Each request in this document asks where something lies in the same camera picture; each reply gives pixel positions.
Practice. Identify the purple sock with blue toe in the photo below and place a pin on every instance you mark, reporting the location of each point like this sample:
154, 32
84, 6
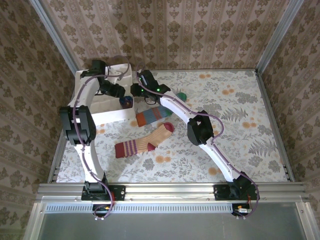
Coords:
126, 102

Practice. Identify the white divided organizer box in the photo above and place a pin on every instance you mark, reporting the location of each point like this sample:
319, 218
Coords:
110, 116

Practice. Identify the grey-blue sock with green toe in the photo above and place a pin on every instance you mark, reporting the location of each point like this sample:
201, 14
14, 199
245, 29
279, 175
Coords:
150, 116

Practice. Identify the beige sock with red toe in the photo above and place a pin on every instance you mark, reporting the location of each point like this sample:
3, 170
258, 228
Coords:
150, 142

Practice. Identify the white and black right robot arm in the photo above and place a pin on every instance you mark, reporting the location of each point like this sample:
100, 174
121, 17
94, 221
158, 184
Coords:
200, 127

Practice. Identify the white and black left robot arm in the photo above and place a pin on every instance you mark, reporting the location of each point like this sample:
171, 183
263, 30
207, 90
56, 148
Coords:
80, 125

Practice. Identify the floral print tablecloth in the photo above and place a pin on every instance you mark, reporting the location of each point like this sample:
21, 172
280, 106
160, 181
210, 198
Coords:
187, 172

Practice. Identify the grey metal panel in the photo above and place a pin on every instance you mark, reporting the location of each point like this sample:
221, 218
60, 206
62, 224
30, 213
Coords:
170, 227

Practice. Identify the aluminium left frame post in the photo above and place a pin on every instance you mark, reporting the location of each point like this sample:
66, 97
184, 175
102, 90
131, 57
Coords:
58, 37

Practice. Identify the aluminium frame post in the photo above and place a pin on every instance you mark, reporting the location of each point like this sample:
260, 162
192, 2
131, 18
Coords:
58, 37
277, 37

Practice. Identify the aluminium left side rail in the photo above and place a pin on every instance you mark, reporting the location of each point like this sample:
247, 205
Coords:
55, 162

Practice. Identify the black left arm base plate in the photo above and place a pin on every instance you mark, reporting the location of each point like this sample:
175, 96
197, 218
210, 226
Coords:
120, 192

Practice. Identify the aluminium mounting rail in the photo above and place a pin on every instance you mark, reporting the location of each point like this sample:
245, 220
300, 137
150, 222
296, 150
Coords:
170, 191

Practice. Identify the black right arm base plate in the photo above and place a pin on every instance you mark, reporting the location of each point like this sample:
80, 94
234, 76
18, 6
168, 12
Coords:
220, 192

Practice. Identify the aluminium right side rail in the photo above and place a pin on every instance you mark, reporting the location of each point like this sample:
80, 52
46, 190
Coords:
275, 125

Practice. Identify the aluminium right frame post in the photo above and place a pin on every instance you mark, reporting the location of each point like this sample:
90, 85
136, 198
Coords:
277, 37

